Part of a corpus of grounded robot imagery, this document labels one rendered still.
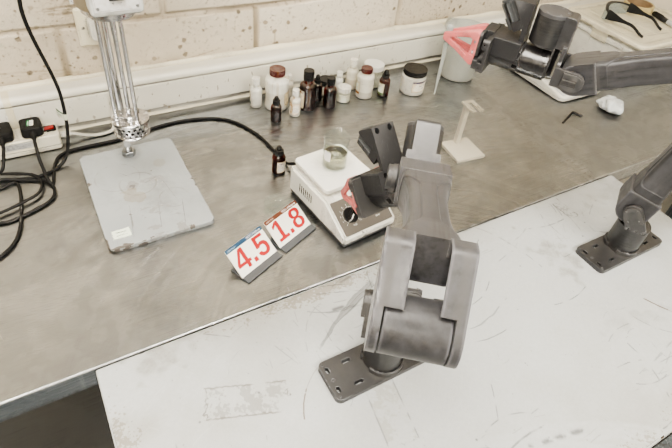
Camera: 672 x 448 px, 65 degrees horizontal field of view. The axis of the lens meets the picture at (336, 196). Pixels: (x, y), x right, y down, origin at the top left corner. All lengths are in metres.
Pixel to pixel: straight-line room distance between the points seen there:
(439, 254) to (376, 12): 1.13
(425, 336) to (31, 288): 0.71
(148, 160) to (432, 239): 0.82
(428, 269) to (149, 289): 0.57
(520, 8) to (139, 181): 0.81
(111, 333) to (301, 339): 0.30
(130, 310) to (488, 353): 0.60
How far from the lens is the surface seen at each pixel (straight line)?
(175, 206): 1.11
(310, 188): 1.06
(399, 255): 0.51
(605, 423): 0.98
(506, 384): 0.94
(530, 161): 1.40
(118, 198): 1.14
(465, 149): 1.36
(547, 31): 1.03
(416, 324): 0.52
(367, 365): 0.87
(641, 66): 1.04
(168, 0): 1.33
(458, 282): 0.52
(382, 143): 0.82
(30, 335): 0.98
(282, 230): 1.03
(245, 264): 0.98
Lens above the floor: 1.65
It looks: 41 degrees down
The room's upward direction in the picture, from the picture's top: 8 degrees clockwise
